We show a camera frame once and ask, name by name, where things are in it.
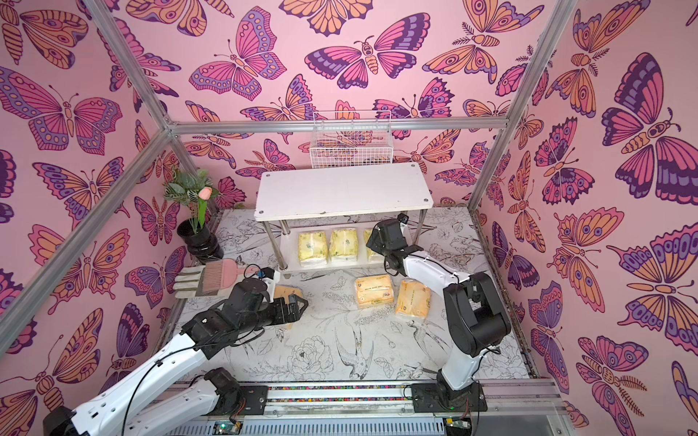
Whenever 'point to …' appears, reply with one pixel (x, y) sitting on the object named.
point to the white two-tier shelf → (335, 211)
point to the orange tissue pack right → (413, 299)
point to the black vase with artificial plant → (194, 188)
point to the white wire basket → (336, 148)
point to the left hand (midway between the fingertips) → (299, 303)
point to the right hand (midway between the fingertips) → (374, 240)
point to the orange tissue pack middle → (373, 291)
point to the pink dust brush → (209, 280)
